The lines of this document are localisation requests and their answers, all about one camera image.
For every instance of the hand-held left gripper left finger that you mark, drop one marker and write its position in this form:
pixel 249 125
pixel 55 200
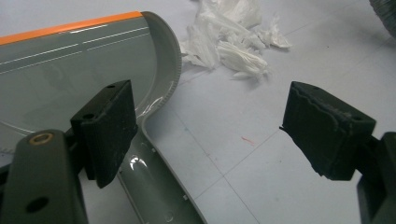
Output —
pixel 107 133

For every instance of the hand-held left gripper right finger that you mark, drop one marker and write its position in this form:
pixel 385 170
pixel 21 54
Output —
pixel 323 133

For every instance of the grey dustpan with orange edge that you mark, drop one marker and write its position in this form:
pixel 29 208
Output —
pixel 74 77

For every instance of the pile of white paper scraps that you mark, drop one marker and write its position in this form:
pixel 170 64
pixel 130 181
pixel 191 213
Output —
pixel 232 40

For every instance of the dark grey ribbed object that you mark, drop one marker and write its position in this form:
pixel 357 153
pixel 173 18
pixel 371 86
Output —
pixel 386 14

